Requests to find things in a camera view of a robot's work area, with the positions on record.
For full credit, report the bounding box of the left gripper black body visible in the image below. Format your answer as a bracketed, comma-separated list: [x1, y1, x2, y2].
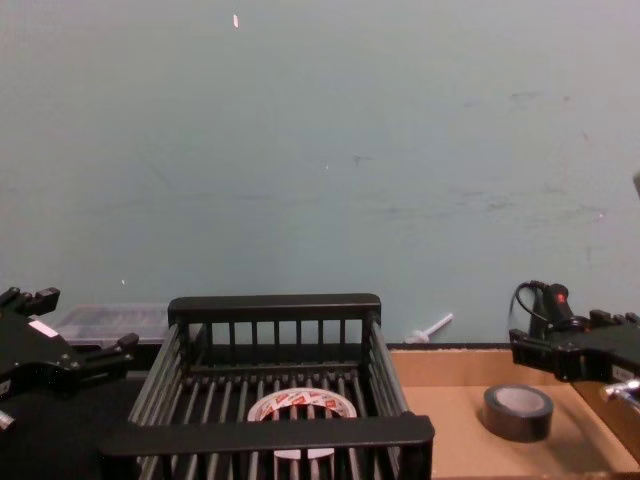
[0, 309, 82, 402]

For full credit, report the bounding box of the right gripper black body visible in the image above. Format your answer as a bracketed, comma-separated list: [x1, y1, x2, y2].
[574, 327, 640, 387]

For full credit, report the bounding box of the silver tape roll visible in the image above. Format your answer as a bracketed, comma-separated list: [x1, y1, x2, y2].
[482, 383, 555, 444]

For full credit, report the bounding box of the white tape roll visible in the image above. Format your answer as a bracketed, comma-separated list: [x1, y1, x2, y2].
[246, 388, 358, 461]

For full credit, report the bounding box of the clear plastic case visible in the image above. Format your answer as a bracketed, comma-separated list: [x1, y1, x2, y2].
[53, 303, 171, 346]

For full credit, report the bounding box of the black table cloth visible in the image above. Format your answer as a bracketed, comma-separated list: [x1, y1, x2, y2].
[0, 339, 640, 480]

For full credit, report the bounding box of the small white plastic piece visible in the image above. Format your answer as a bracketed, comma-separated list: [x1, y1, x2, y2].
[404, 312, 455, 345]

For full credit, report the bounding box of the shallow brown cardboard tray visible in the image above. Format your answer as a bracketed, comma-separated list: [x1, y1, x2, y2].
[388, 344, 640, 480]

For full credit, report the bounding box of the black rack with steel bars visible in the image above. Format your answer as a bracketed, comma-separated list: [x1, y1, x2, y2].
[97, 293, 435, 480]

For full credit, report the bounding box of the black corded tool red switch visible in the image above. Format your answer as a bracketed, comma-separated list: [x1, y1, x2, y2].
[510, 281, 592, 342]

